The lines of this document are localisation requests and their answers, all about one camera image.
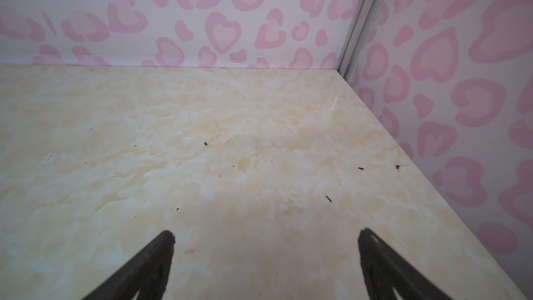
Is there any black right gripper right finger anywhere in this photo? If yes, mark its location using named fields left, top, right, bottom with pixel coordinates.
left=358, top=229, right=451, bottom=300

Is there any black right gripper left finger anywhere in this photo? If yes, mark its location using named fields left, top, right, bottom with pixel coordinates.
left=85, top=231, right=175, bottom=300

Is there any aluminium corner frame post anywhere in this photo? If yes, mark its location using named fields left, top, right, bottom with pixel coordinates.
left=337, top=0, right=384, bottom=83

